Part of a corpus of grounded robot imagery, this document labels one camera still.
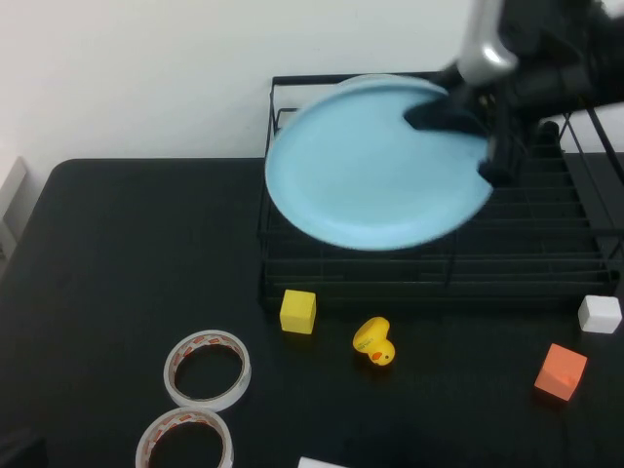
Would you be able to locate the grey metal wall fixture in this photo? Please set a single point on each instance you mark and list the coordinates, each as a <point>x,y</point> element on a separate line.
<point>12,195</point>

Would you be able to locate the white paper sheet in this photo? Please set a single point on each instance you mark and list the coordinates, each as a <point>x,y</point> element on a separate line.
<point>322,463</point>

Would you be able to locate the yellow foam cube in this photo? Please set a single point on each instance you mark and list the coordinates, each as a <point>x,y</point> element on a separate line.
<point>297,312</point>

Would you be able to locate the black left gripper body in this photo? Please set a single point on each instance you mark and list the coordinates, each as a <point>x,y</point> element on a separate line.
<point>504,127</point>

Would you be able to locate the white foam cube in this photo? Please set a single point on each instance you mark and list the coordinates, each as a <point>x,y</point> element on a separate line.
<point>599,314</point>

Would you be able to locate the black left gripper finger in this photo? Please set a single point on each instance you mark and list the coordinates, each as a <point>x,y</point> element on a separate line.
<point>443,114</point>

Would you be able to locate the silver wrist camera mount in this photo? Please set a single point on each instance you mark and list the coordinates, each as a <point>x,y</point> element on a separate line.
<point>482,44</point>

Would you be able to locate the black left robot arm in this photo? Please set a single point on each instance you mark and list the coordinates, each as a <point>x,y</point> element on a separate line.
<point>565,58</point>

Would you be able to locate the light blue plate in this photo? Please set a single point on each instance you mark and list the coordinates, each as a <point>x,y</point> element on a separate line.
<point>365,170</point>

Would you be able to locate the yellow rubber duck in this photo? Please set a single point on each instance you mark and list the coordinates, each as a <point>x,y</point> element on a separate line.
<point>370,339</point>

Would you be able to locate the orange foam cube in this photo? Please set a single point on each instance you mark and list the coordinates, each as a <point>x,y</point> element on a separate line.
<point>559,373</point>

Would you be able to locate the white tape roll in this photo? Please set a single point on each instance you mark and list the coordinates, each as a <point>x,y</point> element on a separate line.
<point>170,375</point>
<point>144,443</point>

